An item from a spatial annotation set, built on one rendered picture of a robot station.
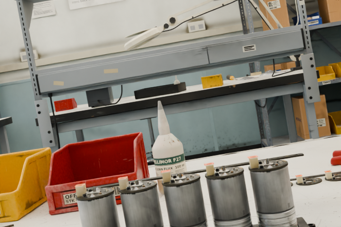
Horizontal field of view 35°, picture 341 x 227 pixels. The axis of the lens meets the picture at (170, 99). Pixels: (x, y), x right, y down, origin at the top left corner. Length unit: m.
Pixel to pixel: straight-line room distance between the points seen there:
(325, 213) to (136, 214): 0.17
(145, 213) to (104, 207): 0.03
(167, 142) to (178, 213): 0.24
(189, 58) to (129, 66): 0.29
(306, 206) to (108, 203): 0.19
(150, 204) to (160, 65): 2.23
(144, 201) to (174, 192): 0.02
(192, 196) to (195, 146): 4.40
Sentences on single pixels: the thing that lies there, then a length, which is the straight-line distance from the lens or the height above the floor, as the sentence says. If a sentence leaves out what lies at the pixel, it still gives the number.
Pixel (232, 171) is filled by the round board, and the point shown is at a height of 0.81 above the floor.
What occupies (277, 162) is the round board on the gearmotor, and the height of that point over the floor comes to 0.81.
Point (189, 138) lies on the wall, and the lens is 4.73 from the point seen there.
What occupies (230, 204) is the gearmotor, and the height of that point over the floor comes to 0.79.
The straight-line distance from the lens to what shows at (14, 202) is 0.60.
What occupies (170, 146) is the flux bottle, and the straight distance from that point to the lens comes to 0.57.
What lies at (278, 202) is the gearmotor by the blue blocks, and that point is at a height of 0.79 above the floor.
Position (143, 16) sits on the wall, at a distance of 4.72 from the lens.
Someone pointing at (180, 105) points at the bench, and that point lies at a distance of 2.63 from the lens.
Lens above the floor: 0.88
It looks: 3 degrees down
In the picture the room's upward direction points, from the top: 10 degrees counter-clockwise
